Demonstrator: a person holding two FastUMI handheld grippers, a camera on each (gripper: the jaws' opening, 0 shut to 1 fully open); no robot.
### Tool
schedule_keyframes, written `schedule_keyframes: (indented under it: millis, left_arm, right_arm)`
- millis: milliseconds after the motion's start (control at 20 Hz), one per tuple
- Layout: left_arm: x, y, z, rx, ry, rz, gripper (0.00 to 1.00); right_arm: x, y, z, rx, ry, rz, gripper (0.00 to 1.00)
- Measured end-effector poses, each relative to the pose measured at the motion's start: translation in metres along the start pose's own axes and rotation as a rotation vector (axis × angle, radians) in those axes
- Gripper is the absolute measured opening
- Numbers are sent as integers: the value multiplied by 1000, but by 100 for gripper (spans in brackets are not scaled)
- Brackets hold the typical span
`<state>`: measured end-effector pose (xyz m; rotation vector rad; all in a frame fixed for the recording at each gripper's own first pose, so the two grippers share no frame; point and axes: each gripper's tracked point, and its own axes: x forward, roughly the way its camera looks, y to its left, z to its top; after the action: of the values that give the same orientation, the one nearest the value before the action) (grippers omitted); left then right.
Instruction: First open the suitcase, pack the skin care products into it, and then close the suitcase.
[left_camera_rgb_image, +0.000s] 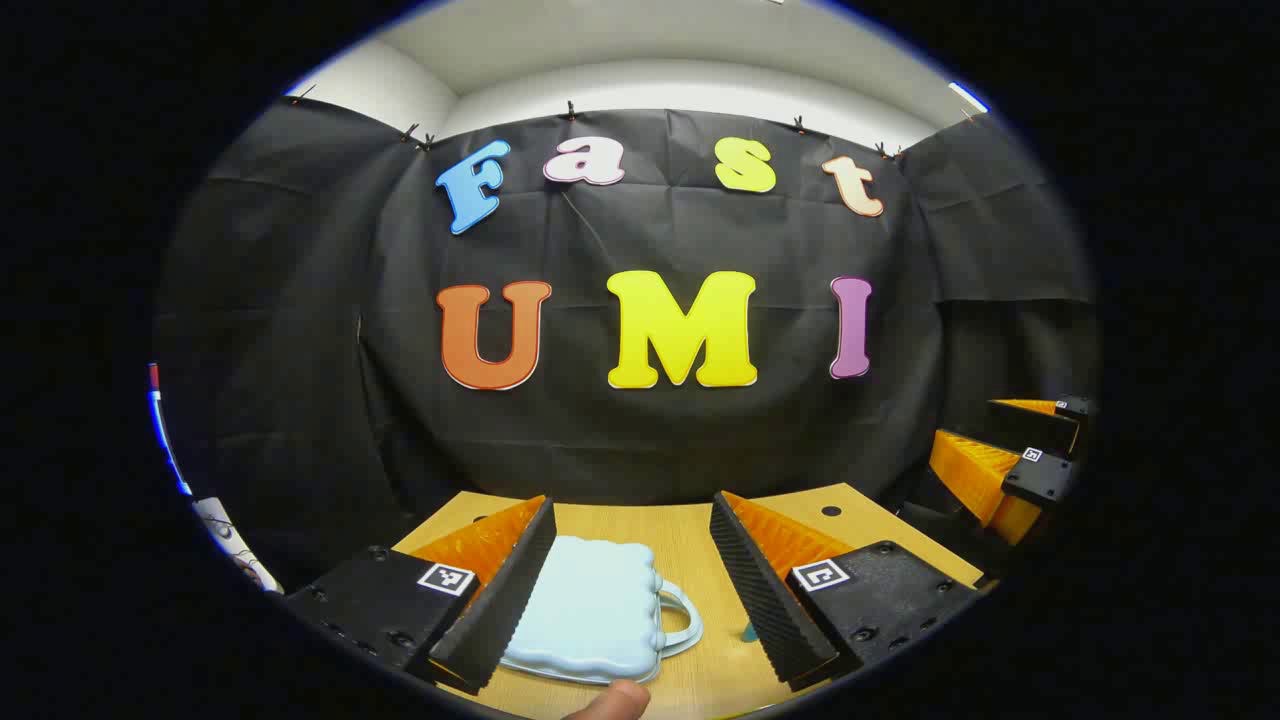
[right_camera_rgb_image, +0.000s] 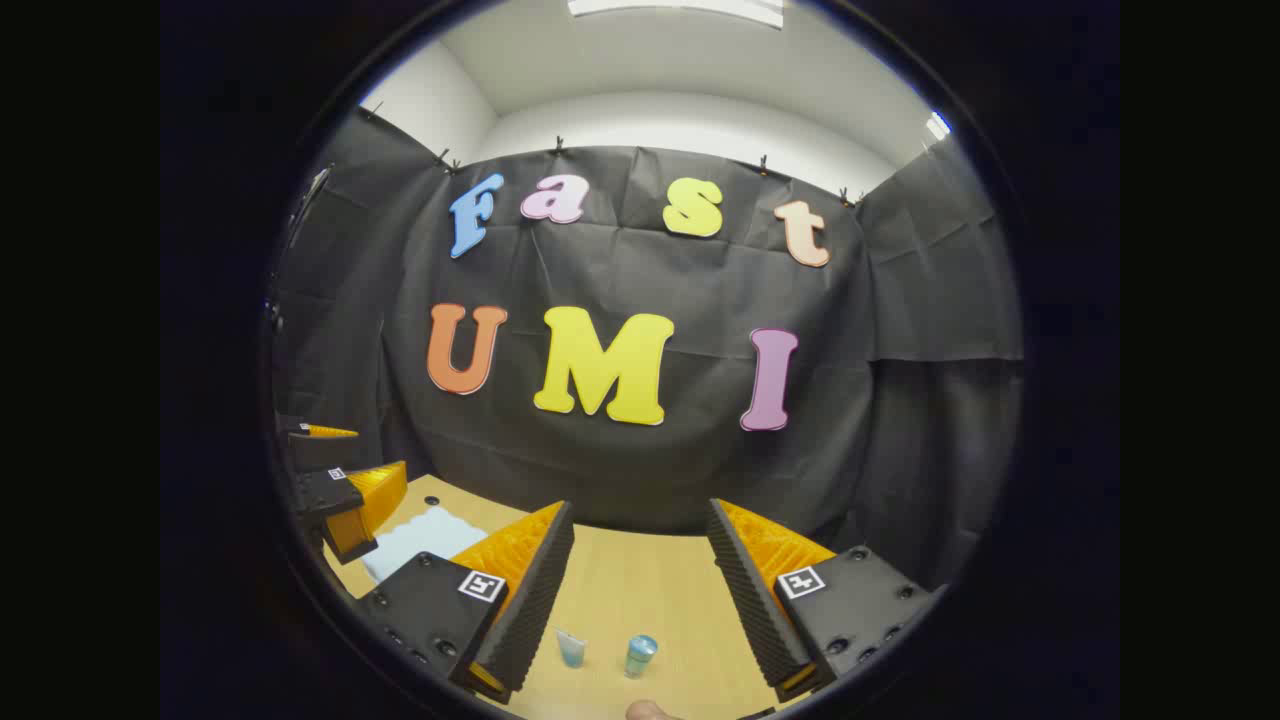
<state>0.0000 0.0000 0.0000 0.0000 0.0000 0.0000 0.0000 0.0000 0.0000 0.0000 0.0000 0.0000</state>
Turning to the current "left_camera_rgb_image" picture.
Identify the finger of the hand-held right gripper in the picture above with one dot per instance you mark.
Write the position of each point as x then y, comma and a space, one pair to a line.
1030, 428
1040, 478

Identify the white patterned object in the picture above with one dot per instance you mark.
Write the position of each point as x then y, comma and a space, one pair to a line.
225, 530

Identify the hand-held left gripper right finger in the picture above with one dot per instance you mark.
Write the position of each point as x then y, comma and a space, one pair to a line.
765, 600

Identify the ceiling light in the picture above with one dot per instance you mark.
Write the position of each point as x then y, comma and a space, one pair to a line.
968, 96

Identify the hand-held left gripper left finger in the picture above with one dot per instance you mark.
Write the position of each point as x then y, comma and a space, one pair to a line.
505, 610

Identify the black backdrop cloth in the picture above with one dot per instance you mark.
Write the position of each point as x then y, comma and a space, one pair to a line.
330, 300

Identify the light blue suitcase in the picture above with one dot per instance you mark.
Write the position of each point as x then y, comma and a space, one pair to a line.
590, 610

